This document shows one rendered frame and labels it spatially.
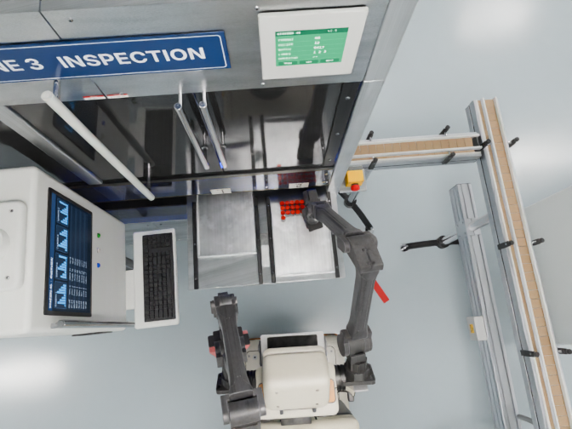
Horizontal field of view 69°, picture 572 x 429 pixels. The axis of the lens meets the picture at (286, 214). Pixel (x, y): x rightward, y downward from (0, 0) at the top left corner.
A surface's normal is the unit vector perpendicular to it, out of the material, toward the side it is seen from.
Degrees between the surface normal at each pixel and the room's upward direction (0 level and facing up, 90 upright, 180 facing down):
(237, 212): 0
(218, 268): 0
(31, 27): 90
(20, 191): 0
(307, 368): 43
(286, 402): 48
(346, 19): 90
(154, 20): 90
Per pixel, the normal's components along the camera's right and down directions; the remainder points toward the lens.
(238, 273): 0.01, -0.25
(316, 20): 0.08, 0.96
